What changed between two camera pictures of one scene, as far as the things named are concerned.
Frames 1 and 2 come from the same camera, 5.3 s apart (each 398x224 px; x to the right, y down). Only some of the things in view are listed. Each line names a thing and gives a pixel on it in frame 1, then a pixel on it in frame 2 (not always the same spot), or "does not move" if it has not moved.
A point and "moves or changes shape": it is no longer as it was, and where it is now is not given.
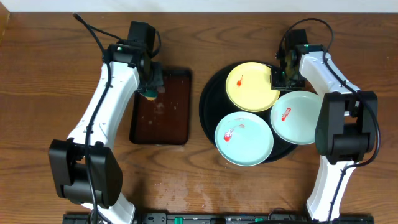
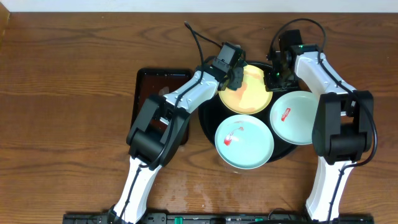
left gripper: [155, 83] to [236, 78]
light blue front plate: [244, 139] does not move
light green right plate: [294, 116] does not move
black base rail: [218, 218] does not move
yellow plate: [248, 86] moves or changes shape
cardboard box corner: [5, 15] does not move
